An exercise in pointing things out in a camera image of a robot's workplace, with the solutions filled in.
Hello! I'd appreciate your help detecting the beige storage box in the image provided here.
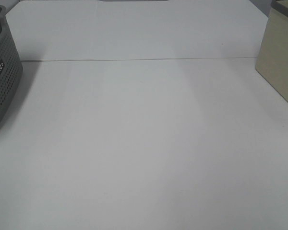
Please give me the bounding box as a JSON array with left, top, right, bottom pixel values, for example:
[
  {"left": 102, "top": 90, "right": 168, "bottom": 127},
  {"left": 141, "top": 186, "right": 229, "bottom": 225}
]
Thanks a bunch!
[{"left": 255, "top": 0, "right": 288, "bottom": 102}]

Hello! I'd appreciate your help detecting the grey perforated plastic basket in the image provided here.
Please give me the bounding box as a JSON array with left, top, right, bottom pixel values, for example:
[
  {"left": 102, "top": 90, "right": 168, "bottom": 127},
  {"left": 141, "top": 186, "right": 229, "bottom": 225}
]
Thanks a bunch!
[{"left": 0, "top": 5, "right": 23, "bottom": 122}]

